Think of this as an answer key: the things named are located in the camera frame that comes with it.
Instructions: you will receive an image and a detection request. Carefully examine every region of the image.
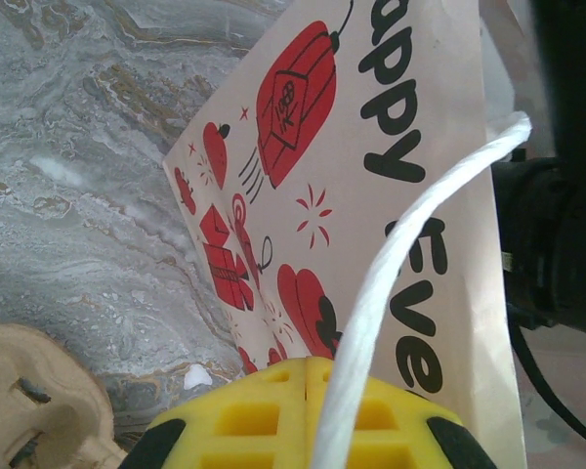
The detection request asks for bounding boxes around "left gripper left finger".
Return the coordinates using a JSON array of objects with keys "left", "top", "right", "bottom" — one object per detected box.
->
[{"left": 118, "top": 356, "right": 308, "bottom": 469}]

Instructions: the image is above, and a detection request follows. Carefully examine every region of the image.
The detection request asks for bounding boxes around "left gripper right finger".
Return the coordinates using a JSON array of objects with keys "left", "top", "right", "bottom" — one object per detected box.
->
[{"left": 306, "top": 357, "right": 500, "bottom": 469}]

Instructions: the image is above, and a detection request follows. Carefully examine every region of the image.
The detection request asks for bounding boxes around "red white paper gift bag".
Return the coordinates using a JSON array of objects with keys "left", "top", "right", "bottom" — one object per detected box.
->
[{"left": 161, "top": 0, "right": 586, "bottom": 469}]

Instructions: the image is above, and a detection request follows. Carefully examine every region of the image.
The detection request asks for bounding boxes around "brown pulp cup carrier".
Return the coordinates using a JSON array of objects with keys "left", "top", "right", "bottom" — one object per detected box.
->
[{"left": 0, "top": 321, "right": 129, "bottom": 469}]

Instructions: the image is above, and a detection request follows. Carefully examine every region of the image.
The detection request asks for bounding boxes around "black camera cable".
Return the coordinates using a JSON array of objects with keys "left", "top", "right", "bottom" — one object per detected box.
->
[{"left": 507, "top": 312, "right": 586, "bottom": 444}]

